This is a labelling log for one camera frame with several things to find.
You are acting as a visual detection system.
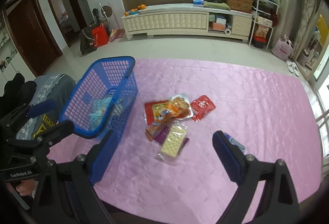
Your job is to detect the cracker pack clear wrapper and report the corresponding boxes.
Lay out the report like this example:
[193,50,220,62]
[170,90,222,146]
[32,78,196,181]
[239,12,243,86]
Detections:
[157,121,188,164]

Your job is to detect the orange snack bag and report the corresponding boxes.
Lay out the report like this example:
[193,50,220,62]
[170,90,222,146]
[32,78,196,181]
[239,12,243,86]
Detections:
[158,97,192,123]

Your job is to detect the red silver snack pack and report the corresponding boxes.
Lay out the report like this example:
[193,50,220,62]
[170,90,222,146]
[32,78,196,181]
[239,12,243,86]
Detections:
[143,94,193,126]

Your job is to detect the person's left hand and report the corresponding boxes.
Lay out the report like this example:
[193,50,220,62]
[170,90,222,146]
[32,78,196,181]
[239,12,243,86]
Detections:
[16,179,36,196]

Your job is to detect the blue Doublemint gum box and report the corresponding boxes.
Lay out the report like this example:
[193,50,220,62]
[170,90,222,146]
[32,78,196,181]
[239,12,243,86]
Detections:
[224,132,245,153]

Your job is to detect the black cushion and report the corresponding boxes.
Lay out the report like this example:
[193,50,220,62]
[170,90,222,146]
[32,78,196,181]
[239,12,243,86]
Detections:
[1,73,37,118]

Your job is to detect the grey queen cushion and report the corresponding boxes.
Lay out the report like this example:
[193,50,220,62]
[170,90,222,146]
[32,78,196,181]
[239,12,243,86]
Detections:
[16,73,76,140]

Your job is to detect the light blue snack pack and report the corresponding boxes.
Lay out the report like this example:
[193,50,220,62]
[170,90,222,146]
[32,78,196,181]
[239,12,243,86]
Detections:
[89,96,123,131]

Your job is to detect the blue plastic basket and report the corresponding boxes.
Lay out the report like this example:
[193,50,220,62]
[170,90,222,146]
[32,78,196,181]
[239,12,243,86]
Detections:
[59,56,138,139]

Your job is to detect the pink quilted tablecloth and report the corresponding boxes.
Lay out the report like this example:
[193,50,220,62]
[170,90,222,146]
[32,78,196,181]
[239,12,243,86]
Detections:
[46,57,323,224]

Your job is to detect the small red snack pouch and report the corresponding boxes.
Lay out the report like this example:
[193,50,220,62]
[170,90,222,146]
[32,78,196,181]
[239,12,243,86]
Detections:
[191,95,216,122]

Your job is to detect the purple snack packet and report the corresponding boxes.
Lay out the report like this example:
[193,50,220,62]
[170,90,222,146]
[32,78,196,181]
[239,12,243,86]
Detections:
[154,122,190,148]

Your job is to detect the black bag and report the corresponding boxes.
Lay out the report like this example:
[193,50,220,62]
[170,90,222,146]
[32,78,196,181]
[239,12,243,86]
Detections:
[80,26,97,55]

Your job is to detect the dark wooden door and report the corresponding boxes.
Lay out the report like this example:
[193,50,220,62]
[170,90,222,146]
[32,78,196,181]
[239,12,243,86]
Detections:
[2,0,63,77]

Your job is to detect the red bag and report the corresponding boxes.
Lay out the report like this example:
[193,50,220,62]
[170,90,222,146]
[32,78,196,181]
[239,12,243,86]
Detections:
[92,24,109,47]

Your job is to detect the white slippers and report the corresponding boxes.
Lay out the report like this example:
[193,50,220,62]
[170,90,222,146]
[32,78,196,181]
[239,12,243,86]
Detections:
[285,60,299,77]

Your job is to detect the pink tote bag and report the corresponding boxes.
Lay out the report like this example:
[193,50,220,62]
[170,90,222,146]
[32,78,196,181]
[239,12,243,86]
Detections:
[271,38,293,61]

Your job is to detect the oranges on cabinet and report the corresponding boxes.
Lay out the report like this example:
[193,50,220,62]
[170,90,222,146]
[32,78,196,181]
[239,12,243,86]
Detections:
[124,4,147,17]

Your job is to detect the white TV cabinet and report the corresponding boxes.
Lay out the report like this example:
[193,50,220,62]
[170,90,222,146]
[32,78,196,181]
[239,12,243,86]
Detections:
[122,3,253,42]

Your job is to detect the white metal shelf rack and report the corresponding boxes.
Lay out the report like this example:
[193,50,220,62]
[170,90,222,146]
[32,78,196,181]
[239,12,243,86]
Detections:
[249,0,280,50]

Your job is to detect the green folded towel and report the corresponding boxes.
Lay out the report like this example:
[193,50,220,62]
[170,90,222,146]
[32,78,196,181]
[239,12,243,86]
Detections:
[204,1,231,10]

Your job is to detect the cardboard box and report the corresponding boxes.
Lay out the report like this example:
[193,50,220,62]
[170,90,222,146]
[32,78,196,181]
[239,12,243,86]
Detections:
[226,0,253,13]

